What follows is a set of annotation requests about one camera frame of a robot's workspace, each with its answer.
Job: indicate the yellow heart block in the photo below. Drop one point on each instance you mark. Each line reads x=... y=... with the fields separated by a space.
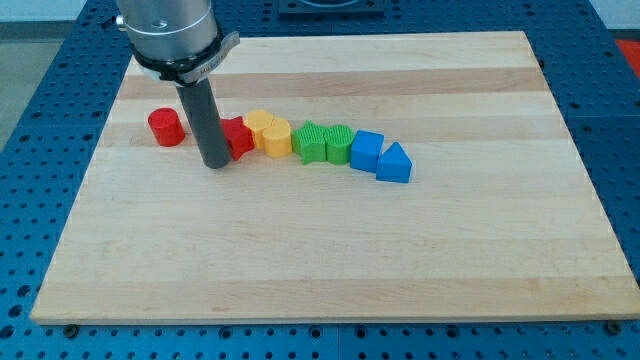
x=270 y=133

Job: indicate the red cylinder block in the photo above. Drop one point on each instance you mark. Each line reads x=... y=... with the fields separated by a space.
x=166 y=127

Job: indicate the light wooden board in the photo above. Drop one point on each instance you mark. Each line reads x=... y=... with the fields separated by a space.
x=499 y=221

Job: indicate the red star block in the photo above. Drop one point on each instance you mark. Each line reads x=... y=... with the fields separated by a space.
x=238 y=136

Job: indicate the green cylinder block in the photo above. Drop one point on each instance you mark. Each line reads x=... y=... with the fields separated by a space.
x=338 y=140

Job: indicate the blue cube block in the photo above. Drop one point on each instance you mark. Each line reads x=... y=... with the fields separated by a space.
x=365 y=150

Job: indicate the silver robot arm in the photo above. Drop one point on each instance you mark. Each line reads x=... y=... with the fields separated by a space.
x=179 y=41

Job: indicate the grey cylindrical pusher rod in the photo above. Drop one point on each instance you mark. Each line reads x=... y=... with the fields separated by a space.
x=203 y=117

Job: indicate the green star block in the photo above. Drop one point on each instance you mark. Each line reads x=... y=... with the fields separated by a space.
x=309 y=143

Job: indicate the blue triangle block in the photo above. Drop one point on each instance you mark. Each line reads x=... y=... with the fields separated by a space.
x=394 y=165

